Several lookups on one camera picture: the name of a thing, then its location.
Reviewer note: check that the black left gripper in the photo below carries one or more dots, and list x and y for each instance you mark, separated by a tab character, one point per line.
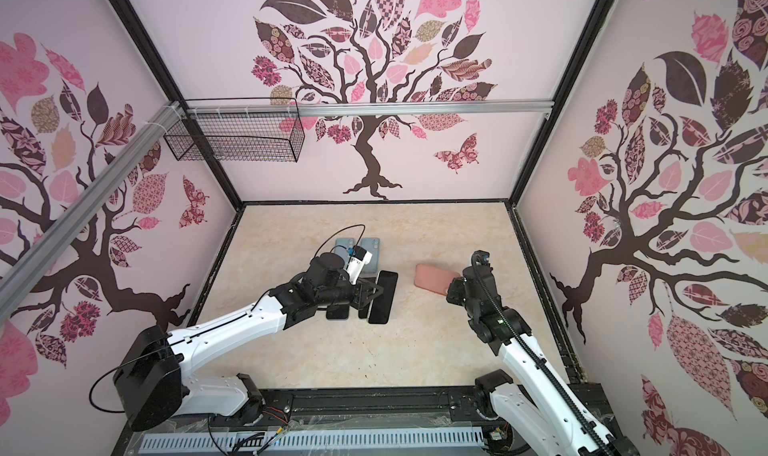
363	297

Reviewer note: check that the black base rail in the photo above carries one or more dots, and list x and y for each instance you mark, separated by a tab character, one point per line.
458	403

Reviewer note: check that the black phone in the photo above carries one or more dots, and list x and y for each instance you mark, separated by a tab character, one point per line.
337	312
381	306

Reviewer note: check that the black wire basket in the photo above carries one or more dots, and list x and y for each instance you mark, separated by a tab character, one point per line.
258	129

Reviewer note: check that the aluminium rail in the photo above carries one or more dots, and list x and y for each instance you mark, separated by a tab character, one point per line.
372	108
24	275

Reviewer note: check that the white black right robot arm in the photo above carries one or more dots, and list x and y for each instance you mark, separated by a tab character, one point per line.
539	406

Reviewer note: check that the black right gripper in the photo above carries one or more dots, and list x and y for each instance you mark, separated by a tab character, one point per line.
453	294

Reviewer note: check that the light green phone case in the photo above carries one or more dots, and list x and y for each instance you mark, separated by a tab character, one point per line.
343	246

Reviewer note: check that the aluminium rail left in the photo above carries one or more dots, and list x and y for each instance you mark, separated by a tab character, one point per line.
24	275

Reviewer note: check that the white slotted cable duct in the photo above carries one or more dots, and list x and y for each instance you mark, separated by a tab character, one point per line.
311	442

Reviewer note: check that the black corner frame post left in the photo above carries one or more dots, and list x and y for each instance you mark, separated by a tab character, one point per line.
157	66

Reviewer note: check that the pale blue phone case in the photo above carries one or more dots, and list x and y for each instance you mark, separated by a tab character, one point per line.
372	246

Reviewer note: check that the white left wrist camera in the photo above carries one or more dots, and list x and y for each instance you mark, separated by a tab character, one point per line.
359	257

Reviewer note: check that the black corner frame post right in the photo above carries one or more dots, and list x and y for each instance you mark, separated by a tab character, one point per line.
592	29

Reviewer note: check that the pink phone case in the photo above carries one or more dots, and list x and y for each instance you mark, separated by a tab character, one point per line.
434	279

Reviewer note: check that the aluminium rail back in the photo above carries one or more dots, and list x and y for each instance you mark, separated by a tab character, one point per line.
372	108

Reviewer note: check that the black corner frame post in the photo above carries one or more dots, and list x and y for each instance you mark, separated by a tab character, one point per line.
157	66
592	29

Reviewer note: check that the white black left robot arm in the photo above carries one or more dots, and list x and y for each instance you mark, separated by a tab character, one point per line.
158	380

